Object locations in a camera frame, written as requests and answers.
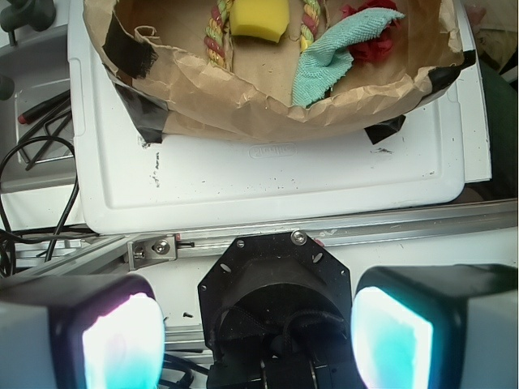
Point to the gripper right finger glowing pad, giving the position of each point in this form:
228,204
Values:
452,326

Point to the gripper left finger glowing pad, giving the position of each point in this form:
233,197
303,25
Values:
97,331

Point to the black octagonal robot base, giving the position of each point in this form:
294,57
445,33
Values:
275,311

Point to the yellow sponge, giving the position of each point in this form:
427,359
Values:
263,19

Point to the brown paper bag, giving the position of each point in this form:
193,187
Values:
154,53

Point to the teal microfibre cloth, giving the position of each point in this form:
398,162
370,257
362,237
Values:
326,61

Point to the aluminium extrusion rail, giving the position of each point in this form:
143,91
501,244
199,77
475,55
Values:
465,233

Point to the metal corner bracket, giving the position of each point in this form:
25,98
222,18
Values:
146,250

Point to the multicolour twisted rope toy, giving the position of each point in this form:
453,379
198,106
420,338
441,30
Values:
217,35

